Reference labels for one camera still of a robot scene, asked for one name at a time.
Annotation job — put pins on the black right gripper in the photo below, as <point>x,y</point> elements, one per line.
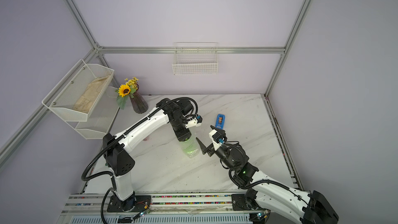
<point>204,148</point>

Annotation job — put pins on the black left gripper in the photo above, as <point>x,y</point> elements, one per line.
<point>183,136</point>

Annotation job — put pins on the clear bubble wrap sheet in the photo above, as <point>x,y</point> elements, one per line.
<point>190,146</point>

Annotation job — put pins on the green plastic wine glass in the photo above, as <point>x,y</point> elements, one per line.
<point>189,147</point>

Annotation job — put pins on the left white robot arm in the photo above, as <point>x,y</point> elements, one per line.
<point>181,113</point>

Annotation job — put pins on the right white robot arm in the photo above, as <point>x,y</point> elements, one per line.
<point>262,191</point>

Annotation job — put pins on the blue tape dispenser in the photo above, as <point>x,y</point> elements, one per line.
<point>220,121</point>

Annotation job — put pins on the ribbed smoky glass vase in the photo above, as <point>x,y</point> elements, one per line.
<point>139,104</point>

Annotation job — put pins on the yellow sunflower bouquet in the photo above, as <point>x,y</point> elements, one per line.
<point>126,91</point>

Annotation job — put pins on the lower white mesh basket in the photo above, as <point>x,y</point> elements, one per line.
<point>102,118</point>

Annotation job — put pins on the beige cloth in basket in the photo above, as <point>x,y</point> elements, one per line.
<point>86,101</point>

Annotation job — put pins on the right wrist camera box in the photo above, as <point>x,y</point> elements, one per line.
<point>218,139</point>

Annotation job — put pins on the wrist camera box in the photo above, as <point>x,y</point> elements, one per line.
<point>218,139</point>
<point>195,121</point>

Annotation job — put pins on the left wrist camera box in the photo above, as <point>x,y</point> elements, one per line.
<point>195,121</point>

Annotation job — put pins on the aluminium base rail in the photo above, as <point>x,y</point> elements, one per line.
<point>211,208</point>

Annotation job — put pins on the horizontal aluminium back rail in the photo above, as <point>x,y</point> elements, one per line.
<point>198,50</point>

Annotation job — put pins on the white mesh wall basket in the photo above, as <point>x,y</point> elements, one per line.
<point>65,94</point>

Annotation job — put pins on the aluminium frame post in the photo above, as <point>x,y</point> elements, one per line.
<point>77,15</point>
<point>290,41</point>

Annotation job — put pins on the right aluminium frame post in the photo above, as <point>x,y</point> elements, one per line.
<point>290,41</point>

